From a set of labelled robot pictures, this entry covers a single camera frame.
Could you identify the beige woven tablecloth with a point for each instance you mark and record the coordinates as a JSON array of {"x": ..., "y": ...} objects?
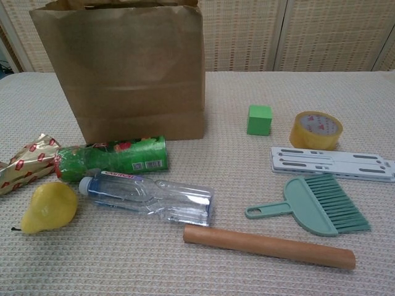
[{"x": 123, "y": 262}]

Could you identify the white plastic bracket plate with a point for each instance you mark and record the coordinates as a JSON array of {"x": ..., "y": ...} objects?
[{"x": 324, "y": 163}]

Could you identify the yellowish packing tape roll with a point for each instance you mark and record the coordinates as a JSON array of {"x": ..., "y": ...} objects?
[{"x": 308, "y": 138}]

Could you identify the gold red snack wrapper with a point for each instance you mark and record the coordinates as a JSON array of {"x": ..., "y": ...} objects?
[{"x": 27, "y": 163}]

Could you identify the clear plastic water bottle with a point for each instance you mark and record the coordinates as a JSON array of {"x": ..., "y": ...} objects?
[{"x": 148, "y": 197}]

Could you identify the brown paper bag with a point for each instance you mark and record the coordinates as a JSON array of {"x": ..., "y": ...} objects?
[{"x": 123, "y": 77}]

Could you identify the wooden rolling pin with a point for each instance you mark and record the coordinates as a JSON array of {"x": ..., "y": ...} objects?
[{"x": 262, "y": 245}]

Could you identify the green chip canister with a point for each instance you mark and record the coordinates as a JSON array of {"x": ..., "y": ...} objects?
[{"x": 123, "y": 157}]

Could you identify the green hand brush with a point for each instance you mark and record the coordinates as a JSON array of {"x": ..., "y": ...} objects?
[{"x": 305, "y": 203}]

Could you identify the bamboo folding screen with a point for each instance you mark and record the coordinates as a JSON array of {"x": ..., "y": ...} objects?
[{"x": 247, "y": 31}]

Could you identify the yellow toy pear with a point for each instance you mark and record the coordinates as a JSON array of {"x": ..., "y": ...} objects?
[{"x": 49, "y": 206}]

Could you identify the green cube block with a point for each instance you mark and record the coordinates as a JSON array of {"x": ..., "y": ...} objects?
[{"x": 259, "y": 121}]

